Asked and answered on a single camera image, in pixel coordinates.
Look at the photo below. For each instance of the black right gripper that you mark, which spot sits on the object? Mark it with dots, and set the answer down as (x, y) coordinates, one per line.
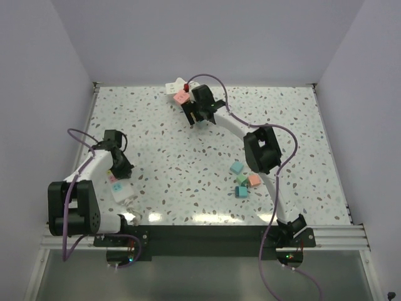
(188, 108)

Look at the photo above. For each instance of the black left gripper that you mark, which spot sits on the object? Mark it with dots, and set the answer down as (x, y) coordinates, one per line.
(125, 172)

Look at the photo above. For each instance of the pink cube socket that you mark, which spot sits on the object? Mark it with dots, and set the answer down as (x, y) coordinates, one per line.
(181, 97)

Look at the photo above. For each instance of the white power strip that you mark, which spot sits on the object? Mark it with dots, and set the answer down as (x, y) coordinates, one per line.
(120, 188)

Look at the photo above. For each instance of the light cyan charger plug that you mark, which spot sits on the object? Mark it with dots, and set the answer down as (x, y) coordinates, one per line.
(237, 167)

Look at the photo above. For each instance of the green charger plug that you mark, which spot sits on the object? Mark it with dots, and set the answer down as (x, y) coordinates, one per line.
(242, 180)

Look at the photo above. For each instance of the salmon pink charger plug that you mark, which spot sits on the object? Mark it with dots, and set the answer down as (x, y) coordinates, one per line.
(253, 180)

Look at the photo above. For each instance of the teal blue charger plug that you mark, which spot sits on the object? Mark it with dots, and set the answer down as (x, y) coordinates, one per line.
(241, 192)

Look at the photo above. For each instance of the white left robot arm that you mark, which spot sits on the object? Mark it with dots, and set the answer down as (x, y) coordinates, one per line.
(73, 204)

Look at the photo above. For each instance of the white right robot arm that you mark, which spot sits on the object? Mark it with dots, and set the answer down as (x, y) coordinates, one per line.
(262, 154)

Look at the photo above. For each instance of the white socket adapter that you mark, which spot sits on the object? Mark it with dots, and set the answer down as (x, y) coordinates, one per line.
(173, 88)

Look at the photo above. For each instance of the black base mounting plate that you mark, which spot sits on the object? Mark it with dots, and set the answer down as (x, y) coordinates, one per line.
(122, 248)

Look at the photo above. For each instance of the aluminium frame rail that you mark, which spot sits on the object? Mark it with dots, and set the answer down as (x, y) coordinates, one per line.
(200, 236)

